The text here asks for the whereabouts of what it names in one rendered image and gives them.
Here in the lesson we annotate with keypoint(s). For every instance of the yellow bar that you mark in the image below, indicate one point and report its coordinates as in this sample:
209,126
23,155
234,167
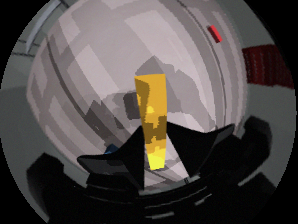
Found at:
151,97

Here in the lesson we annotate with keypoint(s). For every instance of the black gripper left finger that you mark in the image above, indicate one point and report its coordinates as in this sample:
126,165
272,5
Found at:
127,161

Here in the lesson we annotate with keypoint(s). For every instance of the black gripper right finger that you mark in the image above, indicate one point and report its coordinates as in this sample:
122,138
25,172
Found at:
194,147

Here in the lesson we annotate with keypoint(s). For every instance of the red rectangular block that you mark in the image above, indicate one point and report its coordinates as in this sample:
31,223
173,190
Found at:
214,33

